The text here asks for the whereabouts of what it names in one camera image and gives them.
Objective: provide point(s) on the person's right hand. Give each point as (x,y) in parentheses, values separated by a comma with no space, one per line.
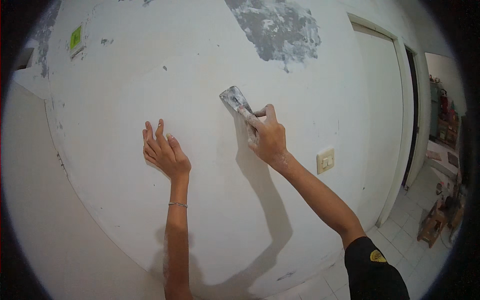
(270,138)

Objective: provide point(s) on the white door with frame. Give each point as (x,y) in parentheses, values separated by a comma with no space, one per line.
(378,112)

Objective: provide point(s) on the metal putty knife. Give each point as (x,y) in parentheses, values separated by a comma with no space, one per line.
(234,98)

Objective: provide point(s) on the cream wall light switch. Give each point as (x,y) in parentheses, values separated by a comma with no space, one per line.
(325,161)

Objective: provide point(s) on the person's left hand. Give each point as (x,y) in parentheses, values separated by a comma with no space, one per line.
(168,157)

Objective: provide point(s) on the heap of floor clutter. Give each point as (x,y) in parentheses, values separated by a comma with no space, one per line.
(454,204)

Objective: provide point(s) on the person's body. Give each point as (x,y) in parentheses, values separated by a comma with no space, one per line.
(371,273)

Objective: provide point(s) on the wall plate with green sticker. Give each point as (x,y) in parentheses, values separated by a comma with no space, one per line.
(76,39)

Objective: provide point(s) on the cluttered shelf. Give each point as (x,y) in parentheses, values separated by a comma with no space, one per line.
(446,116)

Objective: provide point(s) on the wooden stool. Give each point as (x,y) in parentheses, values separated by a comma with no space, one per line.
(432,225)

